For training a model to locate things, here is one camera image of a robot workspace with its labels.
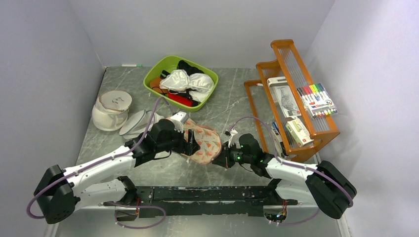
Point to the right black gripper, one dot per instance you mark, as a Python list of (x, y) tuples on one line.
[(224, 159)]

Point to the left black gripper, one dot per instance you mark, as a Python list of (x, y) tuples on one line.
[(188, 148)]

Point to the floral mesh laundry bag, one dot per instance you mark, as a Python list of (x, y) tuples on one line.
[(208, 140)]

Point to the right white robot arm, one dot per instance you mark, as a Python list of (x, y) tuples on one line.
[(320, 184)]

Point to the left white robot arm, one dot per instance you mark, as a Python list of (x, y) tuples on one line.
[(61, 192)]

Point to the white mesh laundry bag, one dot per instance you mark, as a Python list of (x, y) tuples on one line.
[(135, 125)]

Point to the white bra in bin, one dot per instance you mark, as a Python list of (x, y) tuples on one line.
[(197, 86)]

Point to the white cylindrical laundry bag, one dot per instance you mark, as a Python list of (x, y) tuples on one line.
[(110, 111)]

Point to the red garment in bin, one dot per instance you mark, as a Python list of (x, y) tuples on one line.
[(181, 99)]

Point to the green plastic bin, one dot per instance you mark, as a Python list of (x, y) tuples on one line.
[(163, 68)]

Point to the small white green box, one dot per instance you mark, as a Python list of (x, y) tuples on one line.
[(299, 132)]

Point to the black garment in bin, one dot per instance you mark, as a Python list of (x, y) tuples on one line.
[(183, 65)]

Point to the orange wooden rack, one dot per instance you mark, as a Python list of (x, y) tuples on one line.
[(302, 110)]

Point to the green white marker pen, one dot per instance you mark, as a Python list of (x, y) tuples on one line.
[(132, 65)]

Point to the coloured marker pack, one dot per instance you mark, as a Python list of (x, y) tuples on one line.
[(317, 101)]

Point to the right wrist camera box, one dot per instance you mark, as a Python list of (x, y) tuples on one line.
[(233, 137)]

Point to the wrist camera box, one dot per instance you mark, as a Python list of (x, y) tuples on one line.
[(233, 137), (179, 120)]

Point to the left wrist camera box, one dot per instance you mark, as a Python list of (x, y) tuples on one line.
[(179, 120)]

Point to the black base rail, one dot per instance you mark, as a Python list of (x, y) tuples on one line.
[(212, 200)]

